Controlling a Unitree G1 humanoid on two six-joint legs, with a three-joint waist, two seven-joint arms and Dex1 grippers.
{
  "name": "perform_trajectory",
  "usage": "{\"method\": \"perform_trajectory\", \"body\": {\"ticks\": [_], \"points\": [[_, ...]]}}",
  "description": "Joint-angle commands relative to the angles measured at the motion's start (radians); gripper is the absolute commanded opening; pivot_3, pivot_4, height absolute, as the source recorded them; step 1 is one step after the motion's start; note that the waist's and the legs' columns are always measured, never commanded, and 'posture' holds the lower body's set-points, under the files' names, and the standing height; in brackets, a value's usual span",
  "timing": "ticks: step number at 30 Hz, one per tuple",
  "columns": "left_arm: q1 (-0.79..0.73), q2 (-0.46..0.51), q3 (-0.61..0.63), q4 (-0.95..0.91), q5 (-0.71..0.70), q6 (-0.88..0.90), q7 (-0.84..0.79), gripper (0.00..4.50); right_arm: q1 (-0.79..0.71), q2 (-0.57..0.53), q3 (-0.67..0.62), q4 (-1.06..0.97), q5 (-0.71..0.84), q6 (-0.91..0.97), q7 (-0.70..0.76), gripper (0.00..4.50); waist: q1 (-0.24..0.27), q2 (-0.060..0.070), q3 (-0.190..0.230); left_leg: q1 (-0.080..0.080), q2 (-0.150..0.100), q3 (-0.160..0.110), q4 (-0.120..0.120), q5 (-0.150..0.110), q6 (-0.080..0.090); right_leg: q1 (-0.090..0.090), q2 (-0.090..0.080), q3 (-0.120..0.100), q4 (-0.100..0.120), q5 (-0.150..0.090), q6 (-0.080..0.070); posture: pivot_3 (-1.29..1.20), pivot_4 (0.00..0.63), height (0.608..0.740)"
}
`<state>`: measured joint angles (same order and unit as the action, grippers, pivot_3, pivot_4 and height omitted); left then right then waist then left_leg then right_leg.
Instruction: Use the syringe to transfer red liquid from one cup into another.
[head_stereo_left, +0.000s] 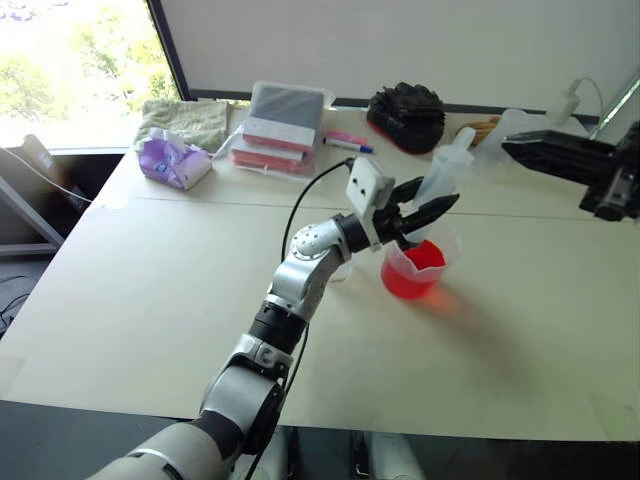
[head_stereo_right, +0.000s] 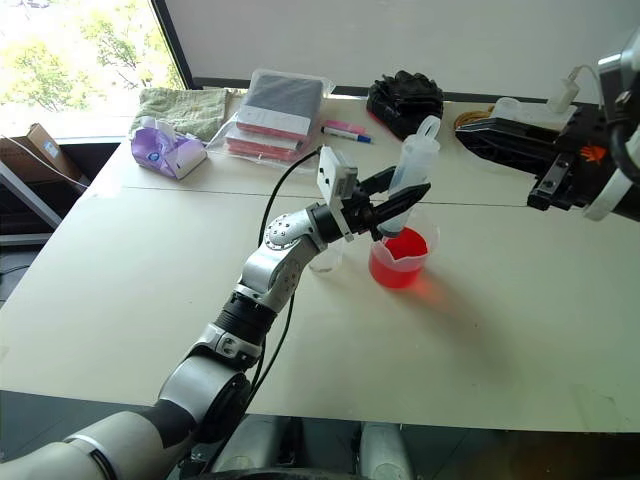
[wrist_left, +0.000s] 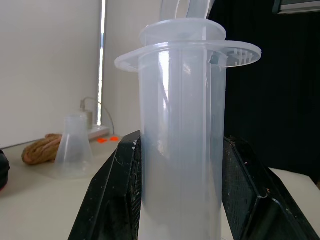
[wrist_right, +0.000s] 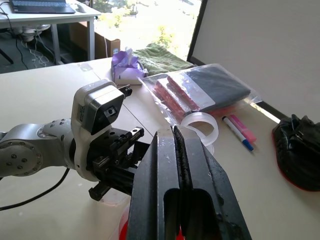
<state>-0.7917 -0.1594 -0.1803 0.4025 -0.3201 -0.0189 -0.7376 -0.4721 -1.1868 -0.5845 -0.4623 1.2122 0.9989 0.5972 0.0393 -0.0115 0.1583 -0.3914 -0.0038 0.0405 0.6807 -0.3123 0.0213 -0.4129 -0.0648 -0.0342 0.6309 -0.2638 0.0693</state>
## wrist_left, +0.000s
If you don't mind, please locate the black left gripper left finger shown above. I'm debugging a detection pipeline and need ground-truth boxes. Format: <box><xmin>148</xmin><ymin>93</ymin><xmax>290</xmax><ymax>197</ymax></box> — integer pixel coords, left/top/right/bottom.
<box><xmin>67</xmin><ymin>129</ymin><xmax>143</xmax><ymax>240</ymax></box>

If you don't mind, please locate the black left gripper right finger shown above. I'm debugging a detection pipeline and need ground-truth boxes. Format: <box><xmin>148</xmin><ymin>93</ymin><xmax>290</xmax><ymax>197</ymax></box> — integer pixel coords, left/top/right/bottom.
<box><xmin>221</xmin><ymin>135</ymin><xmax>320</xmax><ymax>240</ymax></box>

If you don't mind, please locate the large translucent plastic syringe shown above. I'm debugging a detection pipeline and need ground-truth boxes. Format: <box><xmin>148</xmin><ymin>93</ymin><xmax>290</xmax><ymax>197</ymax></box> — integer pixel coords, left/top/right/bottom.
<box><xmin>114</xmin><ymin>0</ymin><xmax>262</xmax><ymax>240</ymax></box>

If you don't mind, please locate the translucent plastic conical flask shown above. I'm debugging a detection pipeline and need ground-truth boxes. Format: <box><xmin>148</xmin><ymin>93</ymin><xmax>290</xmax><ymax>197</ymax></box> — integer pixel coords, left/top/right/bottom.
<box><xmin>53</xmin><ymin>113</ymin><xmax>95</xmax><ymax>180</ymax></box>

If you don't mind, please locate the white power strip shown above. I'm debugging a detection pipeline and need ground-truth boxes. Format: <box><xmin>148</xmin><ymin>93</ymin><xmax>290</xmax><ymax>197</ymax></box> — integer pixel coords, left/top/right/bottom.
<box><xmin>87</xmin><ymin>124</ymin><xmax>111</xmax><ymax>142</ymax></box>

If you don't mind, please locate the black round object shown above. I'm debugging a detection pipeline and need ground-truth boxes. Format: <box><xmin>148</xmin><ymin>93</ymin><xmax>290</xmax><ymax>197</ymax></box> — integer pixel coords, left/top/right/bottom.
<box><xmin>0</xmin><ymin>148</ymin><xmax>10</xmax><ymax>194</ymax></box>

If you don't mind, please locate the coil of brown rope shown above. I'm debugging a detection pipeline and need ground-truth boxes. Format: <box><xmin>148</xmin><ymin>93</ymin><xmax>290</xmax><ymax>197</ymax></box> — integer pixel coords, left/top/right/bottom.
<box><xmin>21</xmin><ymin>133</ymin><xmax>63</xmax><ymax>166</ymax></box>

